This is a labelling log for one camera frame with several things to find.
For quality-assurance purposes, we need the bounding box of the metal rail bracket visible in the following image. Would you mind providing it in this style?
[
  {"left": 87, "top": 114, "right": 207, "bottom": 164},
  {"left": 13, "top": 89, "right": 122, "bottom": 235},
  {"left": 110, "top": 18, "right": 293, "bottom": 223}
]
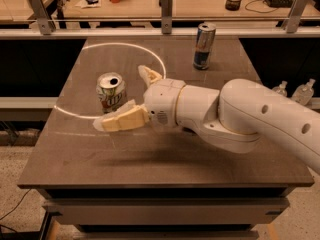
[
  {"left": 28, "top": 0, "right": 55, "bottom": 35},
  {"left": 161, "top": 0, "right": 173, "bottom": 34},
  {"left": 282, "top": 0, "right": 309, "bottom": 33}
]

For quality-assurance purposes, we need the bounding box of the right metal rail bracket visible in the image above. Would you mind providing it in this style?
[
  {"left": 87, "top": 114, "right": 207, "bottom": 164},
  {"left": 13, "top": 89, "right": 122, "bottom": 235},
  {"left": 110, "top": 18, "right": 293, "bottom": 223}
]
[{"left": 282, "top": 0, "right": 309, "bottom": 33}]

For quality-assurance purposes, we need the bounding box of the black desk cable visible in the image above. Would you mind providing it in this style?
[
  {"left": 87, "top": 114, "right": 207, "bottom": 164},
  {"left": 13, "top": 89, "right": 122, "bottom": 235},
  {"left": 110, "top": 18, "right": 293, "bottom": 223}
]
[{"left": 244, "top": 0, "right": 279, "bottom": 14}]

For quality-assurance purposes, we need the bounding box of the blue silver Red Bull can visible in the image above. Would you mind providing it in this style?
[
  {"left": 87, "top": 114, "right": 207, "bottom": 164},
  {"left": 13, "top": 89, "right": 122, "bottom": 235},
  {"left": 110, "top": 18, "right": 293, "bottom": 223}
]
[{"left": 193, "top": 23, "right": 216, "bottom": 70}]

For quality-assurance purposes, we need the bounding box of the green white 7up can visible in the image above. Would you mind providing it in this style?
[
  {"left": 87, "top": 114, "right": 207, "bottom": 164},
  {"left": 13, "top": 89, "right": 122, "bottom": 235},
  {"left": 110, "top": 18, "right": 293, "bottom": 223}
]
[{"left": 96, "top": 72, "right": 127, "bottom": 113}]

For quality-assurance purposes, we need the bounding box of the right clear sanitizer bottle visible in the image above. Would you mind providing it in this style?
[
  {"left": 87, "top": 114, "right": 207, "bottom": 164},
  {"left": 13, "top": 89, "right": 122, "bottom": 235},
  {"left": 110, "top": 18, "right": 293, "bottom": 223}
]
[{"left": 291, "top": 79, "right": 315, "bottom": 105}]

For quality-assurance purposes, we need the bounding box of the black mesh pen cup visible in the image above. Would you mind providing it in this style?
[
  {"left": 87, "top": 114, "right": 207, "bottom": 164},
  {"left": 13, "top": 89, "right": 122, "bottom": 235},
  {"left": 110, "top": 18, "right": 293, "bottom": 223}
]
[{"left": 225, "top": 0, "right": 242, "bottom": 11}]

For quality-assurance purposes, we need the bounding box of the left clear sanitizer bottle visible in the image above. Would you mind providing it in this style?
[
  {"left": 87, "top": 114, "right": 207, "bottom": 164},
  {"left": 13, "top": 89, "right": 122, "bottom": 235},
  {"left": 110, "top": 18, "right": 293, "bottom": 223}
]
[{"left": 273, "top": 81, "right": 287, "bottom": 96}]

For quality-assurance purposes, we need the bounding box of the middle metal rail bracket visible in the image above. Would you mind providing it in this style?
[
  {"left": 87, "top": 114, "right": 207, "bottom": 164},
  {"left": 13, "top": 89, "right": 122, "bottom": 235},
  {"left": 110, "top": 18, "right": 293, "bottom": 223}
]
[{"left": 161, "top": 0, "right": 173, "bottom": 34}]

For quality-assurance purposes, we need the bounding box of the clear sanitizer bottle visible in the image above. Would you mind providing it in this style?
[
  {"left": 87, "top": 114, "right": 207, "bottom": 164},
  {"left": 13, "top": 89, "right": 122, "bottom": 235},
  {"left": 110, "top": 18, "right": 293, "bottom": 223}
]
[
  {"left": 273, "top": 81, "right": 287, "bottom": 96},
  {"left": 291, "top": 79, "right": 315, "bottom": 105}
]

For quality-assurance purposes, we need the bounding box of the left metal rail bracket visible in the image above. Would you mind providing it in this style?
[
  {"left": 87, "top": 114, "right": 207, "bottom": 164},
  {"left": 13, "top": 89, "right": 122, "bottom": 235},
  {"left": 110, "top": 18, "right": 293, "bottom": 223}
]
[{"left": 28, "top": 0, "right": 55, "bottom": 35}]

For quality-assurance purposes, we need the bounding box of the black floor cable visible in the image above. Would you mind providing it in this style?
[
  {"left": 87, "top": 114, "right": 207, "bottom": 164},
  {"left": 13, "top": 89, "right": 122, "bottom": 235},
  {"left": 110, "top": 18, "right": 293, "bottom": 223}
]
[{"left": 0, "top": 188, "right": 33, "bottom": 240}]

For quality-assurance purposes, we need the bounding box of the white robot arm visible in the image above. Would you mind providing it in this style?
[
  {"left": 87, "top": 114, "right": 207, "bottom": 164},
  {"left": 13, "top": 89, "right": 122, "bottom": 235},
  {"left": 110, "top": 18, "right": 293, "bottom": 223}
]
[{"left": 93, "top": 66, "right": 320, "bottom": 174}]

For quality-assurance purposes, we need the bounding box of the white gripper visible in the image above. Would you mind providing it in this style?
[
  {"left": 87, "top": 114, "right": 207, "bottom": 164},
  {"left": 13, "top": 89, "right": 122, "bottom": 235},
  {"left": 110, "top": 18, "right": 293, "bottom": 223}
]
[{"left": 93, "top": 65, "right": 186, "bottom": 132}]

